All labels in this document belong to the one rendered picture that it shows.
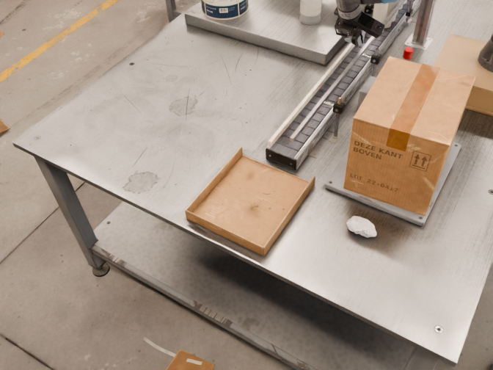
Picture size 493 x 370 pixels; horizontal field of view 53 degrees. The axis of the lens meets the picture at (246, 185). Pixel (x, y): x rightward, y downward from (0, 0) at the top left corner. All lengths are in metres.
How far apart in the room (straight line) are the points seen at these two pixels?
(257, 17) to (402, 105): 1.00
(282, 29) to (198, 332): 1.30
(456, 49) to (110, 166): 1.27
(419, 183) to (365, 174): 0.14
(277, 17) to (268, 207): 0.98
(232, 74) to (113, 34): 2.18
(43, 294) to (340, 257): 1.52
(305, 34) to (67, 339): 1.59
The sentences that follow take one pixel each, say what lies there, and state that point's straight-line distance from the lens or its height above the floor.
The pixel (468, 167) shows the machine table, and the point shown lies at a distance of 1.66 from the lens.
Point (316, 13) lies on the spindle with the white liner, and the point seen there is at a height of 0.92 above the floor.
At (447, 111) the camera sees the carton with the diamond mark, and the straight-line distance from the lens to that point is 1.36.
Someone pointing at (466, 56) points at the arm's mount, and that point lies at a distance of 1.96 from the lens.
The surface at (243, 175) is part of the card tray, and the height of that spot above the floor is 0.83.
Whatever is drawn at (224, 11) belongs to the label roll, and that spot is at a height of 0.92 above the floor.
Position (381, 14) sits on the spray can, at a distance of 2.05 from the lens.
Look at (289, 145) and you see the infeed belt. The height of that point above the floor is 0.88.
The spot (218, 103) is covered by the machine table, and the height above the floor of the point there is 0.83.
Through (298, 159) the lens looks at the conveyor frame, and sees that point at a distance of 1.54.
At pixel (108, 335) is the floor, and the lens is 2.26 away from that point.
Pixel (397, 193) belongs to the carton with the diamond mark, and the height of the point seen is 0.91.
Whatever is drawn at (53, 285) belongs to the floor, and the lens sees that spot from 2.48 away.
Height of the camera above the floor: 1.95
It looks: 48 degrees down
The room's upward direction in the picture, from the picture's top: 4 degrees counter-clockwise
